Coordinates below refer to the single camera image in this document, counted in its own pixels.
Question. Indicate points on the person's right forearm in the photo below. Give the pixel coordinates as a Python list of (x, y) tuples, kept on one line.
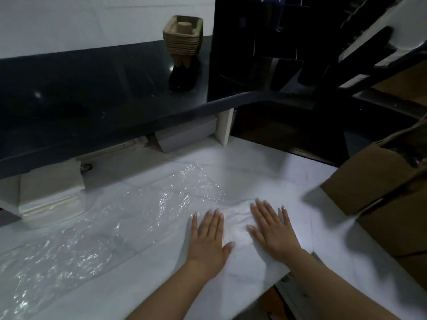
[(333, 289)]

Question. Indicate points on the person's right hand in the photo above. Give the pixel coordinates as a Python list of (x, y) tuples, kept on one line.
[(277, 236)]

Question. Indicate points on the black cup dispenser rack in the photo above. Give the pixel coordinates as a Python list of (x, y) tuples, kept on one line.
[(363, 53)]

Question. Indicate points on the black acrylic condiment organizer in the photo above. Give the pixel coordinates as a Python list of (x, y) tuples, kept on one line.
[(240, 36)]

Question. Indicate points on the black glossy bar counter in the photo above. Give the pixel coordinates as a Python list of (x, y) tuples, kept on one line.
[(83, 106)]

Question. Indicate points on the wrapped white napkin packet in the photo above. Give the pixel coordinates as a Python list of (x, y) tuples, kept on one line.
[(50, 196)]

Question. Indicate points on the person's left hand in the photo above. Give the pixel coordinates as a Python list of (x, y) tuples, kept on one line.
[(207, 249)]

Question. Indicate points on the person's left forearm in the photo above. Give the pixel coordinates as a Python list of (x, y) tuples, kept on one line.
[(166, 296)]

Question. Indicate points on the row of brown paper bags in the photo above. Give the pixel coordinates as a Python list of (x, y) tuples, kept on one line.
[(383, 176)]

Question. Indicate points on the stack of pulp cup trays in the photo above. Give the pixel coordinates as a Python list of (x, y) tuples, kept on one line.
[(181, 39)]

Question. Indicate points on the white counter support panel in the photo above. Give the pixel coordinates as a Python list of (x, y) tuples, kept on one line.
[(224, 126)]

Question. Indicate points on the white shelf unit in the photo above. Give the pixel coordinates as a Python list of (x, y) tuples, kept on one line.
[(10, 196)]

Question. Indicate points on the clear bubble wrap sheet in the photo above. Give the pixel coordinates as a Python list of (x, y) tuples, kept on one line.
[(100, 236)]

